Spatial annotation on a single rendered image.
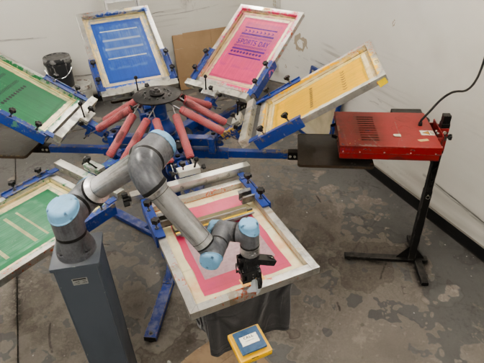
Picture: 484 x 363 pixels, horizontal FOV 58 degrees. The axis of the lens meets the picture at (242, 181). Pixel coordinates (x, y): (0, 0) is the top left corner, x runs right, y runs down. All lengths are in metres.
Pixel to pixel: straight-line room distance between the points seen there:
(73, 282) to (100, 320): 0.25
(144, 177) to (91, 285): 0.62
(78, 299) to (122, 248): 1.75
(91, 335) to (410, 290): 2.16
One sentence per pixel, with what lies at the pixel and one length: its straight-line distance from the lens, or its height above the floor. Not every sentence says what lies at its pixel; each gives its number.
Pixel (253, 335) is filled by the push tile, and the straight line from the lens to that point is 1.73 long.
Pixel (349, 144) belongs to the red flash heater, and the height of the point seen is 1.10.
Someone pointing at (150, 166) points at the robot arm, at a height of 1.64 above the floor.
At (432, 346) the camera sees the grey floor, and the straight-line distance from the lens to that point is 3.07.
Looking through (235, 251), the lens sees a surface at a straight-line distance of 2.04.
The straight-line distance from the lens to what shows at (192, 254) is 2.04.
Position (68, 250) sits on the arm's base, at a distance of 1.77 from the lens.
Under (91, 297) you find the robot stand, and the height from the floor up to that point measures 1.01.
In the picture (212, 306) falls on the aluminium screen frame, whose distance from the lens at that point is 1.78.
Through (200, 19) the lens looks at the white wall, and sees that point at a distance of 6.31.
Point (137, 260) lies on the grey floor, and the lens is 3.50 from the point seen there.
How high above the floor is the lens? 2.37
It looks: 34 degrees down
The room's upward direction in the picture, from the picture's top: 2 degrees counter-clockwise
